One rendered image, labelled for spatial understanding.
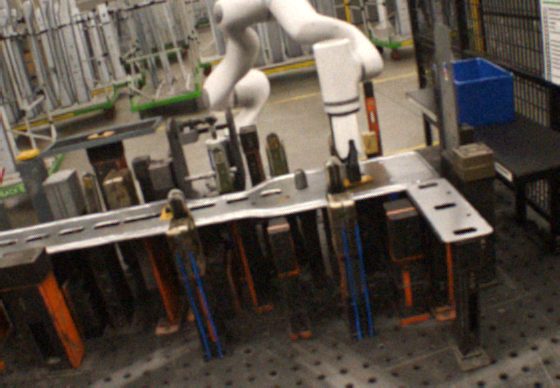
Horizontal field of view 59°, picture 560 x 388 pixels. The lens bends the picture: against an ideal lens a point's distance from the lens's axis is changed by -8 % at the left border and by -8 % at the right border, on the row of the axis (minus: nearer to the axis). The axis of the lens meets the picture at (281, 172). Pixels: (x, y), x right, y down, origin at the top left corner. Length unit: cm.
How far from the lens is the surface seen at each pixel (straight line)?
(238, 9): 152
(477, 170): 125
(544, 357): 121
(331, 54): 118
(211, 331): 129
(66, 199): 157
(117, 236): 134
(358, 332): 126
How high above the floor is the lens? 149
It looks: 20 degrees down
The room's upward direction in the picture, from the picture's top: 11 degrees counter-clockwise
